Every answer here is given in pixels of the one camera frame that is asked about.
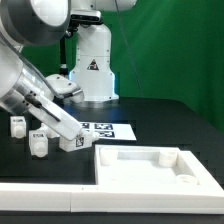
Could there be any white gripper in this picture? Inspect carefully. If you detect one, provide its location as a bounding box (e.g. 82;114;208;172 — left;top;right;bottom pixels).
27;94;82;141

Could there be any black camera on stand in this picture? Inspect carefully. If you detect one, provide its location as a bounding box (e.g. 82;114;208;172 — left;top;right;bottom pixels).
60;10;103;76

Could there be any white square tabletop part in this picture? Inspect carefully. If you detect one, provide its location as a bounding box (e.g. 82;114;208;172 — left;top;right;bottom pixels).
95;145;220;188

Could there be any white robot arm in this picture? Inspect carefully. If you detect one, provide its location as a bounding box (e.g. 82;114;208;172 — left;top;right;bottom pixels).
0;0;137;140

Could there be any white L-shaped fence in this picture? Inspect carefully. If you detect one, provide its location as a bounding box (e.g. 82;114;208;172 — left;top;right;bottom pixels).
0;150;224;215

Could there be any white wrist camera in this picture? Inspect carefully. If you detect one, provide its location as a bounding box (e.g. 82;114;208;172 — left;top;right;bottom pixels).
46;74;84;103

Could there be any white sheet with tags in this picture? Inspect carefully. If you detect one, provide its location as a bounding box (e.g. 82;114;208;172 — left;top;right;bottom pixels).
82;122;136;141

